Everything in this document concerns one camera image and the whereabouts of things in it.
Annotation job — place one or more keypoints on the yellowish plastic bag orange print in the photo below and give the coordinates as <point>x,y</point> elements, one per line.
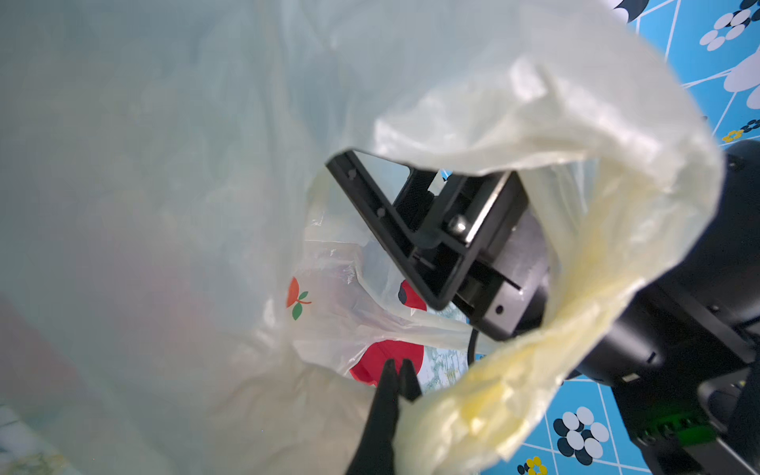
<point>156,158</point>

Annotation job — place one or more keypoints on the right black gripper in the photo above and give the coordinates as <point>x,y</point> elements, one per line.
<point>475,245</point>

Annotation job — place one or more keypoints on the red flower-shaped plate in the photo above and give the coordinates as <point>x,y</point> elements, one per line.
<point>370,367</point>

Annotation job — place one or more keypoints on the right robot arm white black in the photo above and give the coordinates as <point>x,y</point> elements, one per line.
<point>682,360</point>

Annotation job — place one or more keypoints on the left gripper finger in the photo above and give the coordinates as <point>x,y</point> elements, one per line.
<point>375,453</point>

